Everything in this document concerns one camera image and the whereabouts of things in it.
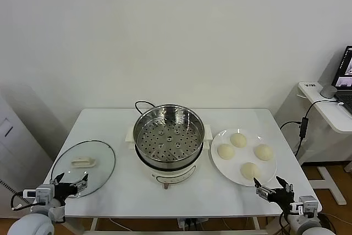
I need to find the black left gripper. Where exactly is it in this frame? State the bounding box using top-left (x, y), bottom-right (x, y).
top-left (52, 172), bottom-right (90, 200)

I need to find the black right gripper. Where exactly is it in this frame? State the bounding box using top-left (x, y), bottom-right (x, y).
top-left (253, 175), bottom-right (296, 211)

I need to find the white steamed baozi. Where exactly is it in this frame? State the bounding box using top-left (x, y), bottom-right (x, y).
top-left (240, 162), bottom-right (261, 180)
top-left (253, 144), bottom-right (275, 161)
top-left (229, 133), bottom-right (248, 147)
top-left (217, 143), bottom-right (236, 161)

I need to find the stainless steel steamer basket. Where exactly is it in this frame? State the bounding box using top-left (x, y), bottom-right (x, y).
top-left (133, 104), bottom-right (206, 169)

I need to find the glass pot lid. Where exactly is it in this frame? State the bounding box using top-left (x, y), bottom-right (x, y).
top-left (51, 140), bottom-right (116, 199)

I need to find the white round plate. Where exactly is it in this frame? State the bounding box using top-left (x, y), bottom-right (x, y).
top-left (211, 128), bottom-right (278, 187)

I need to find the white floor cabinet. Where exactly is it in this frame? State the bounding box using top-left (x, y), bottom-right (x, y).
top-left (0, 86), bottom-right (54, 219)

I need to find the black hub adapter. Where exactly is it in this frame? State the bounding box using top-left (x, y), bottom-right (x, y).
top-left (299, 117), bottom-right (309, 138)

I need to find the white power strip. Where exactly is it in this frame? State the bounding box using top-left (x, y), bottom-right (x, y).
top-left (177, 217), bottom-right (210, 231)

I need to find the white side desk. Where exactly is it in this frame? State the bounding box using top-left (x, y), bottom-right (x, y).
top-left (274, 81), bottom-right (352, 205)

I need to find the white electric cooker base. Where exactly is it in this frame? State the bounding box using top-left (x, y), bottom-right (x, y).
top-left (125, 124), bottom-right (214, 190)

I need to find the black open laptop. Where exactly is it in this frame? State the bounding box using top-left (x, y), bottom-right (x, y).
top-left (331, 45), bottom-right (352, 114)

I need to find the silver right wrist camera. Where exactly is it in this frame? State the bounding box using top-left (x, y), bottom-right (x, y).
top-left (290, 195), bottom-right (322, 216)

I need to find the black hanging hub cable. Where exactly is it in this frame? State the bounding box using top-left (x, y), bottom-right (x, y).
top-left (294, 136), bottom-right (305, 157)

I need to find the white table frame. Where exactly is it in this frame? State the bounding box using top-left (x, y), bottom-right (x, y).
top-left (64, 216), bottom-right (277, 235)

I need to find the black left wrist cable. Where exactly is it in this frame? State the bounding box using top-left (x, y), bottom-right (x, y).
top-left (10, 190), bottom-right (30, 211)

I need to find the black looped hub cable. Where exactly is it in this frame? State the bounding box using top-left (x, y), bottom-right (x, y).
top-left (279, 120), bottom-right (302, 130)

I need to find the black cable to laptop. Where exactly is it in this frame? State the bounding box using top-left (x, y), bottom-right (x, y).
top-left (303, 99), bottom-right (344, 119)

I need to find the black cooker power cord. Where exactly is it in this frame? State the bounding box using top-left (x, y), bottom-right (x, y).
top-left (134, 101), bottom-right (158, 116)

